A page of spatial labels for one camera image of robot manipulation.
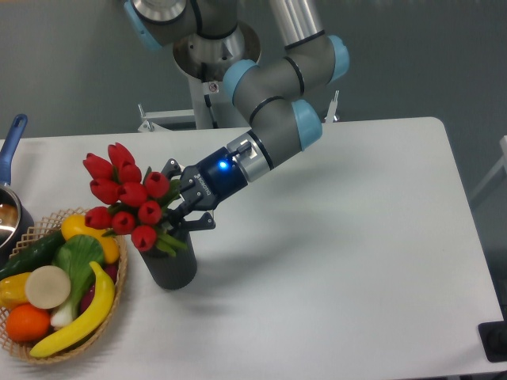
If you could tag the orange fruit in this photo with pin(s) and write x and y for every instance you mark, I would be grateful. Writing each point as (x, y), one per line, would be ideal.
(27, 323)

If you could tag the red tulip bouquet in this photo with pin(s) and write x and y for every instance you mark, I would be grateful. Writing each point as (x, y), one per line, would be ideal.
(133, 203)

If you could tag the green bok choy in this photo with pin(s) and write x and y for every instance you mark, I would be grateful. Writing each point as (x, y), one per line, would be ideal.
(81, 275)

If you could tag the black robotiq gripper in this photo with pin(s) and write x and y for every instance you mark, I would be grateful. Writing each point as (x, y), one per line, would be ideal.
(203, 187)

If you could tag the dark red fruit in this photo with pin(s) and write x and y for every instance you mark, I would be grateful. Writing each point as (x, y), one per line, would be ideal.
(111, 270)

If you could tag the black device at edge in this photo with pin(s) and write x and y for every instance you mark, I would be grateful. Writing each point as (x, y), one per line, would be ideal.
(493, 337)

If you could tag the green cucumber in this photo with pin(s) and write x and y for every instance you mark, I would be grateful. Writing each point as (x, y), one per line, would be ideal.
(39, 253)

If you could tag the white furniture piece right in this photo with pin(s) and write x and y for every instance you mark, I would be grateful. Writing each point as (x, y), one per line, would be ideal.
(493, 178)

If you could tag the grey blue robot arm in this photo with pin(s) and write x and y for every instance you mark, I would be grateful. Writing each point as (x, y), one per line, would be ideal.
(270, 141)

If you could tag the yellow squash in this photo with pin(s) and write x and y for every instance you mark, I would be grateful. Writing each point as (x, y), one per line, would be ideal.
(89, 242)

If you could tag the dark grey ribbed vase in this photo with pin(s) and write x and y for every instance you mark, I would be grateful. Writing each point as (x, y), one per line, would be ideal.
(172, 272)

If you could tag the woven wicker basket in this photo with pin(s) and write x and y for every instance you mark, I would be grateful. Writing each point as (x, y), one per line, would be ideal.
(45, 226)

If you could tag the beige round disc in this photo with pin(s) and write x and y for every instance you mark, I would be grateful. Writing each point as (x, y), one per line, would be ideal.
(47, 287)

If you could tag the yellow banana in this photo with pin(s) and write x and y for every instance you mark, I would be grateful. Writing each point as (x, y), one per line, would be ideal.
(83, 325)

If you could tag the yellow bell pepper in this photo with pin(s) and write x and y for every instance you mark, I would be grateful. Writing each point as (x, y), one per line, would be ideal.
(13, 290)

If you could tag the blue handled saucepan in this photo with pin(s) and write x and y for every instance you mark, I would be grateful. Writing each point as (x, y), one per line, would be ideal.
(15, 219)

